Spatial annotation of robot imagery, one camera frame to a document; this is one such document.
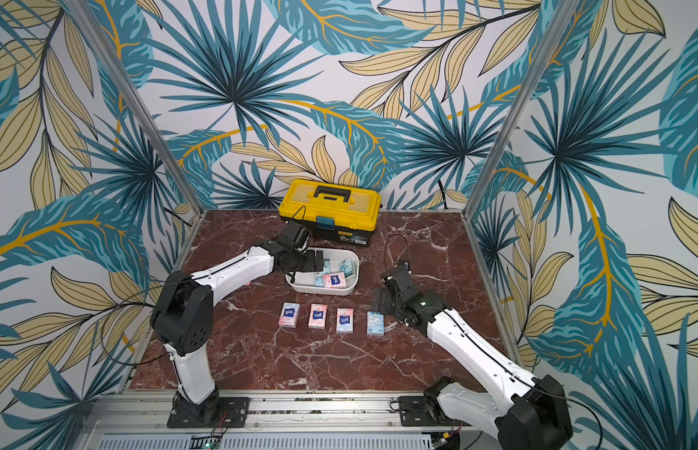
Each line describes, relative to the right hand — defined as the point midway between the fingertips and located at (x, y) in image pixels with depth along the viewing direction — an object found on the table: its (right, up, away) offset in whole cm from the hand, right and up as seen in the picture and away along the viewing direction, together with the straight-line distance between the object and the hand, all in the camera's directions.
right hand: (389, 298), depth 82 cm
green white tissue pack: (-13, +8, +16) cm, 22 cm away
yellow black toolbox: (-15, +27, +14) cm, 34 cm away
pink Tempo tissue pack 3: (-13, -8, +6) cm, 17 cm away
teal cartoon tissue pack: (-22, +5, +15) cm, 27 cm away
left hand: (-24, +8, +11) cm, 28 cm away
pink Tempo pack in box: (-17, +4, +11) cm, 20 cm away
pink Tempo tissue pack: (-31, -7, +6) cm, 32 cm away
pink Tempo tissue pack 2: (-22, -7, +6) cm, 24 cm away
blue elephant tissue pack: (-4, -9, +6) cm, 11 cm away
